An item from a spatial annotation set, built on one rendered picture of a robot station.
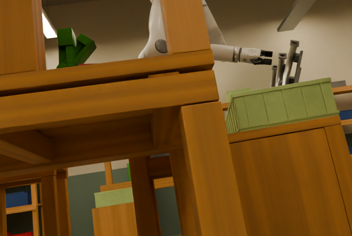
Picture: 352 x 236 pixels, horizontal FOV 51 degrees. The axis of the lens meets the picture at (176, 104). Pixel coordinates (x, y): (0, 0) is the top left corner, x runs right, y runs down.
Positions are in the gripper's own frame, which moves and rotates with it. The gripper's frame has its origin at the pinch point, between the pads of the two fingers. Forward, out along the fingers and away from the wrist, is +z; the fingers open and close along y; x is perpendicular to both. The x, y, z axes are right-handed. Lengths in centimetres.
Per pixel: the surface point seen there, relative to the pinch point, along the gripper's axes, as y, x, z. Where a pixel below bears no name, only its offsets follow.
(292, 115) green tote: -45.4, 3.4, 11.4
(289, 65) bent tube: -15.0, -4.2, 8.9
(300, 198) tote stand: -71, 23, 17
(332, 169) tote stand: -62, 14, 28
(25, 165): -98, 3, -78
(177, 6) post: -97, -56, -24
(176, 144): -78, 1, -29
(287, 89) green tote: -37.7, -4.2, 8.2
